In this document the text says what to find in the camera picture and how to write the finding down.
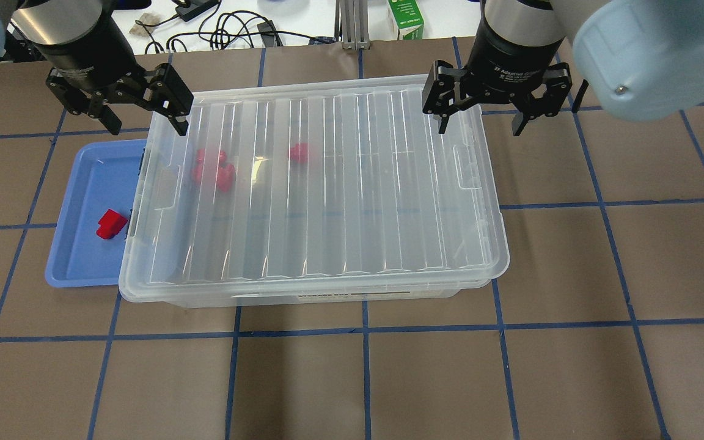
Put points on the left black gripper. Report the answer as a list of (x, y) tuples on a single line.
[(85, 54)]

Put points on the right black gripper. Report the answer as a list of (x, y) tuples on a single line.
[(513, 56)]

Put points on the clear plastic box lid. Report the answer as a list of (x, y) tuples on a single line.
[(384, 201)]

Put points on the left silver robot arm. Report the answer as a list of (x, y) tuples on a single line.
[(56, 22)]

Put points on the blue plastic tray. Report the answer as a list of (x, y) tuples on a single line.
[(103, 177)]

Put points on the clear plastic storage box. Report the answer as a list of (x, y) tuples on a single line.
[(323, 296)]

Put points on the black power brick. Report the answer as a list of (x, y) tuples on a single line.
[(189, 10)]

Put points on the green white carton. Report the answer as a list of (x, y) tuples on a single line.
[(406, 20)]

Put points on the aluminium frame post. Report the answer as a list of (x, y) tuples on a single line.
[(352, 24)]

